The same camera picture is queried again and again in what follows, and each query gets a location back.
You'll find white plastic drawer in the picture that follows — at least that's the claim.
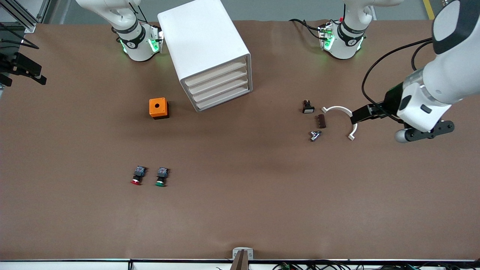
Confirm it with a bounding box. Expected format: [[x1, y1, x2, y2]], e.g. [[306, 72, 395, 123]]
[[184, 62, 248, 88]]

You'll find red push button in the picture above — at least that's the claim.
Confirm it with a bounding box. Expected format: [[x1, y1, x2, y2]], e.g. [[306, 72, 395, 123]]
[[130, 165, 147, 186]]

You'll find green push button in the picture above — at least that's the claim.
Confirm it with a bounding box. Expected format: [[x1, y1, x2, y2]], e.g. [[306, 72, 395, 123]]
[[155, 167, 170, 187]]

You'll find white drawer cabinet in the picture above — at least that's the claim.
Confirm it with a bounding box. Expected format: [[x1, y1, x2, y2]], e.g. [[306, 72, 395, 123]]
[[157, 0, 253, 113]]

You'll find orange box with round hole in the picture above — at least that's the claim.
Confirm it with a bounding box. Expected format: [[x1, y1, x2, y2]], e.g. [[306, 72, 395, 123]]
[[149, 97, 170, 120]]

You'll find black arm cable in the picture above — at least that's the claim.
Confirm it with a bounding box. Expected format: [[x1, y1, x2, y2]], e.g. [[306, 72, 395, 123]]
[[361, 37, 434, 115], [0, 22, 40, 50]]

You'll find white curved bracket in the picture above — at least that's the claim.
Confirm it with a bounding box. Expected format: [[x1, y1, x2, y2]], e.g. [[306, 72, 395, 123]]
[[321, 106, 358, 141]]

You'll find aluminium frame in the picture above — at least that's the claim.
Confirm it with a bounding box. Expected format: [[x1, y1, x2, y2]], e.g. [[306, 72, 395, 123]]
[[0, 0, 51, 33]]

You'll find black base cable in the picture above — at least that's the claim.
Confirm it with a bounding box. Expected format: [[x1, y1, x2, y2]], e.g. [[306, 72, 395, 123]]
[[289, 18, 324, 39]]

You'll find black cable bundle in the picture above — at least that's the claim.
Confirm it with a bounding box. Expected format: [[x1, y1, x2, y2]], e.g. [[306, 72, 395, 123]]
[[274, 262, 480, 270]]

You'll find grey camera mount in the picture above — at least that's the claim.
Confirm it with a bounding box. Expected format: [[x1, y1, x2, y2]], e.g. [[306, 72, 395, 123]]
[[230, 247, 254, 270]]

